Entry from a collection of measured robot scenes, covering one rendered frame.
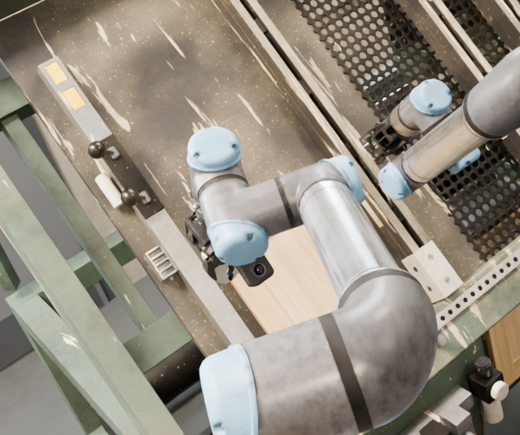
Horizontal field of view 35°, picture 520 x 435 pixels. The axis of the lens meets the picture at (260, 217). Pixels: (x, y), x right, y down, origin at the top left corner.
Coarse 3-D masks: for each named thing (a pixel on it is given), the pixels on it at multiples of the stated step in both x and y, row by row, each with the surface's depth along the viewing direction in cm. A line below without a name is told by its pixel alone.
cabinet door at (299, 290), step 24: (288, 240) 186; (288, 264) 185; (312, 264) 186; (240, 288) 180; (264, 288) 181; (288, 288) 183; (312, 288) 184; (264, 312) 180; (288, 312) 181; (312, 312) 183
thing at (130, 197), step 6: (126, 192) 165; (132, 192) 165; (144, 192) 176; (126, 198) 164; (132, 198) 165; (138, 198) 166; (144, 198) 175; (150, 198) 176; (126, 204) 165; (132, 204) 165; (144, 204) 176
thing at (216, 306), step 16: (48, 64) 180; (48, 80) 179; (80, 96) 180; (80, 112) 179; (96, 112) 180; (80, 128) 179; (96, 128) 179; (112, 176) 179; (144, 224) 179; (160, 224) 177; (160, 240) 176; (176, 240) 177; (176, 256) 176; (192, 256) 177; (192, 272) 176; (192, 288) 175; (208, 288) 176; (208, 304) 175; (224, 304) 176; (224, 320) 175; (240, 320) 176; (224, 336) 175; (240, 336) 175
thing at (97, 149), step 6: (90, 144) 166; (96, 144) 166; (102, 144) 166; (90, 150) 166; (96, 150) 165; (102, 150) 166; (108, 150) 173; (114, 150) 177; (96, 156) 166; (102, 156) 167; (114, 156) 176
